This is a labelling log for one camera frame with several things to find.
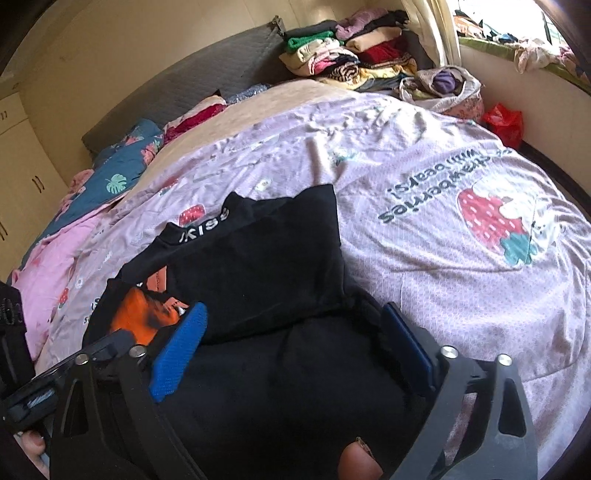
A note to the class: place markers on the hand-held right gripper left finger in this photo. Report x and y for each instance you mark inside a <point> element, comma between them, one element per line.
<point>179,350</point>

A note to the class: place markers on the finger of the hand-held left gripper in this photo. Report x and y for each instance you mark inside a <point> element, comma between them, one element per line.
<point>55,378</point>

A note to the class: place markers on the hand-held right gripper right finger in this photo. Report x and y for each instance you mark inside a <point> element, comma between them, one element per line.
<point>411,346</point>

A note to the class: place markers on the black shirt with orange print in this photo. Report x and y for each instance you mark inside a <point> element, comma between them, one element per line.
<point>277,258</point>

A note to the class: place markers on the printed bag of clothes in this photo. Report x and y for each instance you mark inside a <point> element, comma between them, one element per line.
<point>443,85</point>

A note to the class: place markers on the pile of folded clothes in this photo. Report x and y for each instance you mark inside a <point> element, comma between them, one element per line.
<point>351,55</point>

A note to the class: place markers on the heap of clothes on windowsill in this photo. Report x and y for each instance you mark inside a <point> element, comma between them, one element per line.
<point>535,48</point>

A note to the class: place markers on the person's left hand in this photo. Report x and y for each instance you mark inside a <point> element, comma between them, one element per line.
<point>33,454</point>

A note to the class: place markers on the person's right hand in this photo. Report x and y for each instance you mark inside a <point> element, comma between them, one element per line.
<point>359,464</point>

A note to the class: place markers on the pink floral quilt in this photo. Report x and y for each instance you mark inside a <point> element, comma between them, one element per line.
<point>51,277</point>

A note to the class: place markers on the pink strawberry printed quilt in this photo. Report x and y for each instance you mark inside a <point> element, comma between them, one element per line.
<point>415,277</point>

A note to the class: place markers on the cream wardrobe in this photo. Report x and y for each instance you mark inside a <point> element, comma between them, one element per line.
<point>27,175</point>

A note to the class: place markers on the blue floral quilt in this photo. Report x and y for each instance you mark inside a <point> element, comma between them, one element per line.
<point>124,157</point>

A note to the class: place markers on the red patterned cloth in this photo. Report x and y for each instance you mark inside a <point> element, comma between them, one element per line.
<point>198,117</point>

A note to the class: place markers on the red plastic bag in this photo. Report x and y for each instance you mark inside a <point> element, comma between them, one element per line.
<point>504,122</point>

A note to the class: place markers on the beige blanket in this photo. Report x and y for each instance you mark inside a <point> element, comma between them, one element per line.
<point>258,110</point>

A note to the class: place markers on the grey padded headboard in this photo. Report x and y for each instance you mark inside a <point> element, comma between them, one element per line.
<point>184,83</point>

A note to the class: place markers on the blue white patterned pillow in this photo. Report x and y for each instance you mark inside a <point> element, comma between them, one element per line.
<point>249,91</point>

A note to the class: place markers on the cream curtain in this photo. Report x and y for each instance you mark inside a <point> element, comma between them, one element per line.
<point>431,27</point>

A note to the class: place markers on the window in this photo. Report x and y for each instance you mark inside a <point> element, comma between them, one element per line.
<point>556,18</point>

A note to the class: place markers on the dark wooden bed frame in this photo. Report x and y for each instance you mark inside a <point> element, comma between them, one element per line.
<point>556,173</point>

